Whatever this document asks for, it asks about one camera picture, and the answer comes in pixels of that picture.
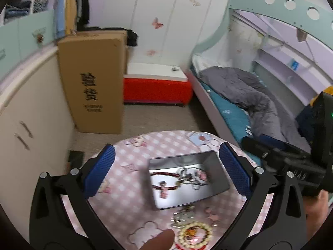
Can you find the pink charm earrings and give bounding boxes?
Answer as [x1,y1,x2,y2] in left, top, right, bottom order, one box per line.
[204,207,220,227]

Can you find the cream pearl bead bracelet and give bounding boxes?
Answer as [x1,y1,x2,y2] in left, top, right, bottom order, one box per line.
[178,221,214,250]

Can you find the grey metal tin box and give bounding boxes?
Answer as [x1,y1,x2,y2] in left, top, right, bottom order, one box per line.
[146,151,230,210]

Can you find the silver chain pendant necklace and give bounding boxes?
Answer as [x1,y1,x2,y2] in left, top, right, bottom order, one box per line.
[170,205,196,228]

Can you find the person's right hand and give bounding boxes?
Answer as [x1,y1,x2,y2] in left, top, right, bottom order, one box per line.
[303,190,328,240]

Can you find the person's left hand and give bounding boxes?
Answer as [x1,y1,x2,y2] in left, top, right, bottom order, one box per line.
[140,229,175,250]

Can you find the teal bed sheet mattress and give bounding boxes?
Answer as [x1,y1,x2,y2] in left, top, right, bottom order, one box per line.
[200,81,264,166]

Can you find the pink checkered bear tablecloth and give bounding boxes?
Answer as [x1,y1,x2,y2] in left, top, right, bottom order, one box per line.
[88,130,246,249]

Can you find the beige low cabinet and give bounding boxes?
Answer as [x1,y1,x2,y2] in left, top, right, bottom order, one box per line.
[1,46,74,240]

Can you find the grey quilt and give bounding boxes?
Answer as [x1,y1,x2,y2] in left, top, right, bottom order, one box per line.
[199,66,311,152]

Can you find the red storage bench white top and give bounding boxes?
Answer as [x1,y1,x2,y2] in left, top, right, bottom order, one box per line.
[124,63,193,106]

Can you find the tall brown cardboard box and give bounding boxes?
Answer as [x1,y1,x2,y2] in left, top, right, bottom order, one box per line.
[57,32,127,134]

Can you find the black clothes pile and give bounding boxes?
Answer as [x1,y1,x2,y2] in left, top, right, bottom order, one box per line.
[81,26,138,47]

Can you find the mint green drawer unit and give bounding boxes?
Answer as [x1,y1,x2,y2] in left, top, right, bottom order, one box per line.
[0,10,54,79]

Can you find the hanging clothes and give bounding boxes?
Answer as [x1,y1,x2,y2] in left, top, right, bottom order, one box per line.
[54,0,90,40]

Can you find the white wardrobe with butterfly stickers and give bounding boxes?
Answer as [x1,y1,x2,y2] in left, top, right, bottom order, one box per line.
[89,0,227,67]

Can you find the mint green bunk bed frame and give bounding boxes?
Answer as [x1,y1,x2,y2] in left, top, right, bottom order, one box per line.
[188,0,332,145]

